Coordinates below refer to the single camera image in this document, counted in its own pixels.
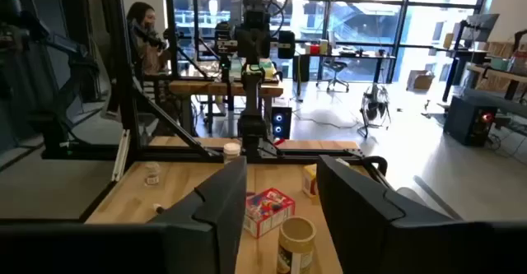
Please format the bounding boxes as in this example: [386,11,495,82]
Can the black computer with red light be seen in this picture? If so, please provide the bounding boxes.
[443,95,498,147]

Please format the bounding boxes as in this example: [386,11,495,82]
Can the cardboard box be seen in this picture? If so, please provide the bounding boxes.
[406,70,436,92]

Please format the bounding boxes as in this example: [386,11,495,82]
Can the black floor fan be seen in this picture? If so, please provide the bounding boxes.
[357,83,392,139]

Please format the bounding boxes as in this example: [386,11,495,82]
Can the gold-lidded spice jar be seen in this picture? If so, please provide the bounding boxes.
[276,216,317,274]

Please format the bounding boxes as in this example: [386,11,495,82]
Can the white-lidded spice jar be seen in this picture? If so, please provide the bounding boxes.
[222,142,242,164]

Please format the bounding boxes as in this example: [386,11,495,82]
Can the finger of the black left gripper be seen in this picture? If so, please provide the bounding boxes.
[214,21,236,56]
[277,30,296,60]

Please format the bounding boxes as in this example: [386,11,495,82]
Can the black office chair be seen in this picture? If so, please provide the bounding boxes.
[315,58,351,93]

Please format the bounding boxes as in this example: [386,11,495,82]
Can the person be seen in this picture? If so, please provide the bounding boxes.
[125,1,172,77]

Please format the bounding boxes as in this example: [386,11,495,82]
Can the wooden-top workbench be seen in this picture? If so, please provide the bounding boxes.
[168,78,285,135]

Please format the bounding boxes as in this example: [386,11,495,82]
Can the grey cluttered workbench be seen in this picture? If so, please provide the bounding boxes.
[460,62,527,121]

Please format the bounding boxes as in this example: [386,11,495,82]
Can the computer tower with blue lights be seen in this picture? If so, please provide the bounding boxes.
[270,105,292,140]

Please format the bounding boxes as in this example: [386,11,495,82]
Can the red cereal box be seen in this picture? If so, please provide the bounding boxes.
[243,187,296,239]

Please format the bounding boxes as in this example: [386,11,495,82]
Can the grey monitor on stand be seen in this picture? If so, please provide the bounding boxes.
[442,13,501,102]

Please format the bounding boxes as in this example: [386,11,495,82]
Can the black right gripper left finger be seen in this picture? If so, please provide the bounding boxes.
[0,155,248,274]

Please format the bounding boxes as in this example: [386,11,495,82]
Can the white slim bar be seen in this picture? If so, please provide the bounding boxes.
[111,129,131,183]

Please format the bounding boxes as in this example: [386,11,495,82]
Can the black frame clamp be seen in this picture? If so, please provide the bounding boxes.
[361,155,389,177]

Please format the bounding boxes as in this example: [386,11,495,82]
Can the long black desk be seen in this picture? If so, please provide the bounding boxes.
[292,51,397,98]

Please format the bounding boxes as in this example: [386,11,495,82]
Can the green yellow stacked bins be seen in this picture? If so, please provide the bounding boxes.
[230,58,277,81]

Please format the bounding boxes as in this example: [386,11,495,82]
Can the small clear glass jar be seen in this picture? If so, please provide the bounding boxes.
[143,161,161,187]

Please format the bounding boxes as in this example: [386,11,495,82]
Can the yellow cereal box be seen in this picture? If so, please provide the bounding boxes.
[301,162,320,199]

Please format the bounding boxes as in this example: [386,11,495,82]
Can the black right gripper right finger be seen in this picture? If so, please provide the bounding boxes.
[316,155,527,274]

